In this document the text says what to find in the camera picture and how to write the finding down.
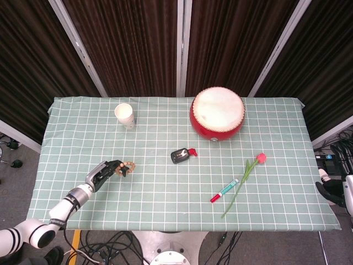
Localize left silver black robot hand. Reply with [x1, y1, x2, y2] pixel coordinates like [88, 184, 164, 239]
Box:
[84, 160, 131, 193]

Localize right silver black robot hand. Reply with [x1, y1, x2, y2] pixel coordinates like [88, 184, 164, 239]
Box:
[315, 167, 353, 216]

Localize wooden bead bracelet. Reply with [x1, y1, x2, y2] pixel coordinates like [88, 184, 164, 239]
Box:
[115, 161, 136, 176]

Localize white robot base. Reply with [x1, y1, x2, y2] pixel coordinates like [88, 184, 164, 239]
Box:
[131, 230, 210, 265]

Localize white paper cup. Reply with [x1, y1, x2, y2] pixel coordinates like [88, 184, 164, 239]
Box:
[114, 103, 136, 129]

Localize black bottle red cap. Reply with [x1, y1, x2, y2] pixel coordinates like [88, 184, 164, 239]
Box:
[170, 148, 190, 165]

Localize green checked tablecloth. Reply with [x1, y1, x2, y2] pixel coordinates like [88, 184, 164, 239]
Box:
[25, 96, 343, 232]

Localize pink artificial tulip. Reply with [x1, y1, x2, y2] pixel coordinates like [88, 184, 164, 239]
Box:
[222, 152, 268, 219]

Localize black office chair base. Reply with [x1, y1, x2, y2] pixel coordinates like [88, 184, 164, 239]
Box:
[0, 132, 23, 169]

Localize red and teal marker pen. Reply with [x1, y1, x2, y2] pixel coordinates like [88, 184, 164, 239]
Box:
[210, 178, 239, 204]

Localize red drum with white skin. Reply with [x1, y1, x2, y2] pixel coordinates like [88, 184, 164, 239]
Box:
[189, 87, 245, 143]

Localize dark ribbed partition panel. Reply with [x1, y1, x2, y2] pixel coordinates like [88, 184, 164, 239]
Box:
[0, 0, 103, 145]
[184, 0, 301, 98]
[61, 0, 179, 98]
[253, 0, 353, 141]

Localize black floor cable bundle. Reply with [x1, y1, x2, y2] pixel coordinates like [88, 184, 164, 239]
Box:
[63, 230, 144, 265]

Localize white floor cable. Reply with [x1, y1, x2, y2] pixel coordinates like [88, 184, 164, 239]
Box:
[63, 248, 103, 265]

